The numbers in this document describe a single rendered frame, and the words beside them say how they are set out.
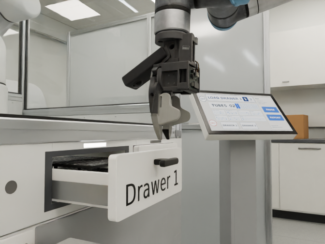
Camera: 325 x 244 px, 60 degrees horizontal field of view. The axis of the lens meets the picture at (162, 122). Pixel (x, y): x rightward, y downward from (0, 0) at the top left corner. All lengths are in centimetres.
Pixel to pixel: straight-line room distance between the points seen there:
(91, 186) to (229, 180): 110
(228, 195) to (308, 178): 201
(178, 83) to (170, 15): 14
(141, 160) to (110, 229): 28
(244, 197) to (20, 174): 125
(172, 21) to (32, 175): 39
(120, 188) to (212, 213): 191
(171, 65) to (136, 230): 52
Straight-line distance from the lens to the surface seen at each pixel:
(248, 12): 74
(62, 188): 58
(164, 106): 56
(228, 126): 142
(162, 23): 59
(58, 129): 59
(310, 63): 389
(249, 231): 166
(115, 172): 48
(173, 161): 59
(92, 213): 70
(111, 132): 74
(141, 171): 55
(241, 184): 157
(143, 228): 92
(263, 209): 226
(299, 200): 352
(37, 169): 57
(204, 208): 238
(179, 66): 55
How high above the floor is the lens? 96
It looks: 2 degrees up
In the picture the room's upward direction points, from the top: straight up
